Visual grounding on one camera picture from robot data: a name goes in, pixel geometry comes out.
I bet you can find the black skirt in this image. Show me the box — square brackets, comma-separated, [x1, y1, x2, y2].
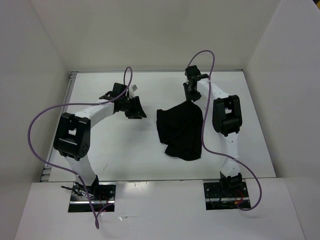
[156, 101, 203, 161]

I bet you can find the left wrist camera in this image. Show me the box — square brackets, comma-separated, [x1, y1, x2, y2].
[128, 84, 138, 98]

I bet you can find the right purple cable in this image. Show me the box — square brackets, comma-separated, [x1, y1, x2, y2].
[187, 49, 263, 211]

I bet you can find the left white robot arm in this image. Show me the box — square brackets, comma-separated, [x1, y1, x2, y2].
[53, 83, 147, 200]

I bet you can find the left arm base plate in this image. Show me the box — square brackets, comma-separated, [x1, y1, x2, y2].
[65, 182, 116, 213]

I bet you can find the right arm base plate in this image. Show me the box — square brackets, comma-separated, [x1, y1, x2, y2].
[203, 180, 251, 211]

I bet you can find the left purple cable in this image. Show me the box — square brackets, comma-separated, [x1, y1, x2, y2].
[26, 66, 133, 230]

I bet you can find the purple cable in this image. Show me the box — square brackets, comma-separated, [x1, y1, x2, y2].
[26, 66, 133, 230]
[187, 49, 263, 211]

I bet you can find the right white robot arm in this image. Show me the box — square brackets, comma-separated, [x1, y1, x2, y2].
[183, 65, 243, 197]

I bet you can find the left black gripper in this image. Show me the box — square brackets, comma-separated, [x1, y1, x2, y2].
[120, 95, 147, 119]

